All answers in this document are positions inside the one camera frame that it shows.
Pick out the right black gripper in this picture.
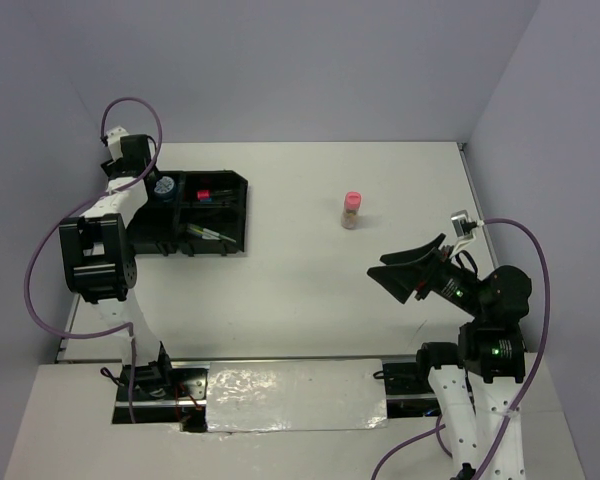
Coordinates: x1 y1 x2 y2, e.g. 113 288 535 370
367 231 487 316

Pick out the pink capped small bottle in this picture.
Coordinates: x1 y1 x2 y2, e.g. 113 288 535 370
341 191 362 229

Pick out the yellow slim pen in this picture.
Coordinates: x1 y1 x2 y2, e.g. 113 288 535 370
186 225 220 239

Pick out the blue patterned round tin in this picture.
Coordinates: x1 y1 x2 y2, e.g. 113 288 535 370
152 175 178 202

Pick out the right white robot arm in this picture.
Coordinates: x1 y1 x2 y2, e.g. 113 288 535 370
367 235 532 479

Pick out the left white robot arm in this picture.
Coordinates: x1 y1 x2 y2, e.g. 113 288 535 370
59 127 176 399

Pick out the silver foil covered panel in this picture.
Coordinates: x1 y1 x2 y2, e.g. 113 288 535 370
206 359 388 433

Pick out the black compartment organizer tray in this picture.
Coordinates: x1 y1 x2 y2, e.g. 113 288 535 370
127 170 248 257

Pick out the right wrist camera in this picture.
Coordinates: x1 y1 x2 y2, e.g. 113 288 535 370
451 210 484 257

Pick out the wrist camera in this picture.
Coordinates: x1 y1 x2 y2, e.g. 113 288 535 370
451 210 484 257
101 126 129 160

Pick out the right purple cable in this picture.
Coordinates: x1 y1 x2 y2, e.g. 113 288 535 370
369 217 552 480

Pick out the purple cable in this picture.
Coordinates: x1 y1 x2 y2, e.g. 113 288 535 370
369 217 552 480
23 97 163 426

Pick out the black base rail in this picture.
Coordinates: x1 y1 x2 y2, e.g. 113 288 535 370
111 355 481 434

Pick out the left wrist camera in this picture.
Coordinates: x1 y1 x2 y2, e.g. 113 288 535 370
101 126 129 160

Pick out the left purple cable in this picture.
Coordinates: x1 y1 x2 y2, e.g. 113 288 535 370
23 97 163 426

